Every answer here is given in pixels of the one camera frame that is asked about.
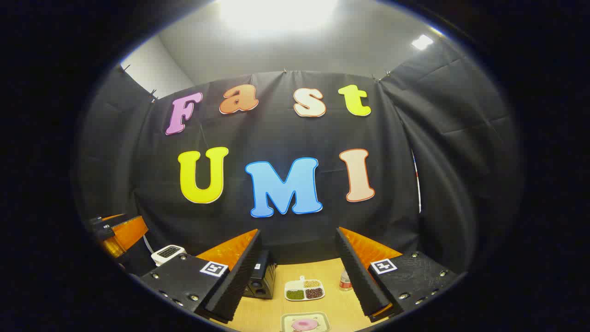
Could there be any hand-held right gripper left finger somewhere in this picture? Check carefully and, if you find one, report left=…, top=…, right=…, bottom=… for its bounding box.
left=140, top=229, right=262, bottom=322

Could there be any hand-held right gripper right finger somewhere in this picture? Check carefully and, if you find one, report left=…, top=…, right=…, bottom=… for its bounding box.
left=336, top=227, right=458, bottom=322

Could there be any black electric oven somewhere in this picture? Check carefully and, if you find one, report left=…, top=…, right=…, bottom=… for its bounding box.
left=243, top=250, right=277, bottom=299

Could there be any beige square plate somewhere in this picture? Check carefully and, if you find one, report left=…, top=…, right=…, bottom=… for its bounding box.
left=280, top=312, right=332, bottom=332

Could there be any pink donut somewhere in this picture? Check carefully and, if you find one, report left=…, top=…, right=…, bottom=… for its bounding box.
left=291, top=318, right=319, bottom=332

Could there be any white toaster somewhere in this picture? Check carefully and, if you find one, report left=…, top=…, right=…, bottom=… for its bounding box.
left=151, top=244, right=187, bottom=267

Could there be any white divided dish of beans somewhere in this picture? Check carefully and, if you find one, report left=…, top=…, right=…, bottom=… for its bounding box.
left=284, top=276, right=326, bottom=302

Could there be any black backdrop cloth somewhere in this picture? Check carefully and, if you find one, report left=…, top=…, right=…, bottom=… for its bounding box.
left=71, top=35, right=524, bottom=277

